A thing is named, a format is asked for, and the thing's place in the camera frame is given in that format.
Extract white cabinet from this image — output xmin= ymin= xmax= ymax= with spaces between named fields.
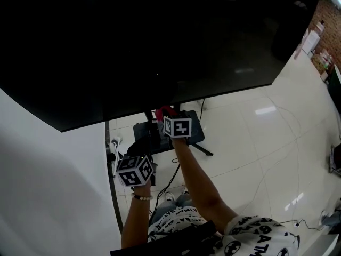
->
xmin=302 ymin=28 xmax=321 ymax=56

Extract person's right forearm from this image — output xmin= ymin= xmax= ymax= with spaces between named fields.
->
xmin=170 ymin=137 xmax=240 ymax=236

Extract white bead bracelet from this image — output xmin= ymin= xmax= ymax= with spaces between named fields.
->
xmin=130 ymin=193 xmax=154 ymax=201

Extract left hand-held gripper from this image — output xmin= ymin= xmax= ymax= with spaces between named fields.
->
xmin=116 ymin=140 xmax=158 ymax=188

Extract blue jeans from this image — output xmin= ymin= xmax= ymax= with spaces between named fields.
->
xmin=152 ymin=193 xmax=193 ymax=225

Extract red cloth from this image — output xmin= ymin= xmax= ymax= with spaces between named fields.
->
xmin=155 ymin=105 xmax=174 ymax=123

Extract large black TV screen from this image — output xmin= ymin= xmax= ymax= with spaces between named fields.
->
xmin=0 ymin=0 xmax=323 ymax=133

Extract black chest strap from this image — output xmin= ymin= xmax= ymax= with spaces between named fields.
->
xmin=110 ymin=220 xmax=223 ymax=256

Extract cluttered goods shelf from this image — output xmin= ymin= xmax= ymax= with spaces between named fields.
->
xmin=310 ymin=49 xmax=337 ymax=83

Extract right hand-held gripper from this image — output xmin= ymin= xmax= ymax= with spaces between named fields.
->
xmin=159 ymin=107 xmax=193 ymax=147

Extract black cable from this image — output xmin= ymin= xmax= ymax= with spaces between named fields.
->
xmin=148 ymin=157 xmax=181 ymax=225

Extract white printed shirt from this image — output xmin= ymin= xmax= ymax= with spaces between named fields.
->
xmin=147 ymin=205 xmax=302 ymax=256

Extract black TV stand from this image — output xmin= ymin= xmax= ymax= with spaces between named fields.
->
xmin=132 ymin=104 xmax=214 ymax=157

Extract person's left forearm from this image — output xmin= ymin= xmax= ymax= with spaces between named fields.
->
xmin=120 ymin=182 xmax=154 ymax=250

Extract metal chair frame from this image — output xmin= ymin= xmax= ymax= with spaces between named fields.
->
xmin=328 ymin=143 xmax=341 ymax=176

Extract white folding rack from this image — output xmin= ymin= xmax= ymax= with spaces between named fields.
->
xmin=110 ymin=135 xmax=124 ymax=178

